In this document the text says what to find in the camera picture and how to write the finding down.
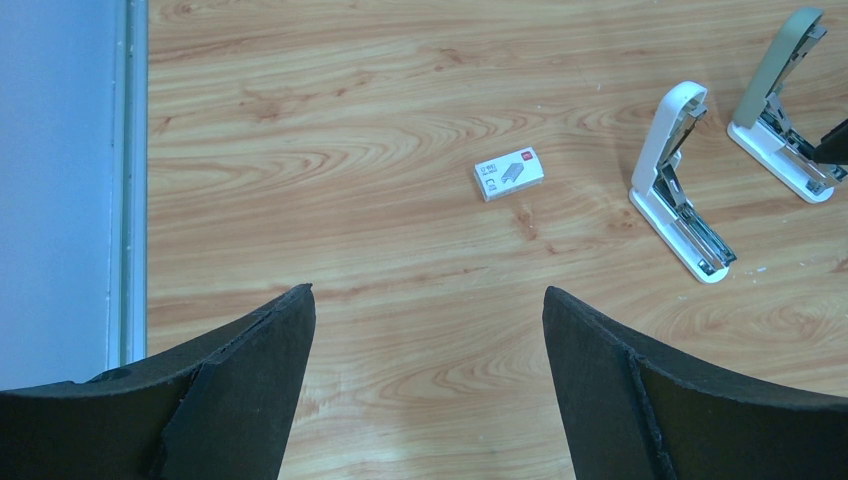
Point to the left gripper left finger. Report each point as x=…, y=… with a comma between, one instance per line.
x=219, y=406

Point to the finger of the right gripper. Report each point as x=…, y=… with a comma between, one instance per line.
x=833, y=147

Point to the white staple box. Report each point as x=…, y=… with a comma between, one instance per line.
x=509, y=173

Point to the white stapler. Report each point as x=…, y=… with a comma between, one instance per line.
x=657, y=193

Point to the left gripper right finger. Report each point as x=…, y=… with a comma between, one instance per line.
x=634, y=407

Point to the grey green stapler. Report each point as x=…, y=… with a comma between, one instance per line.
x=762, y=127

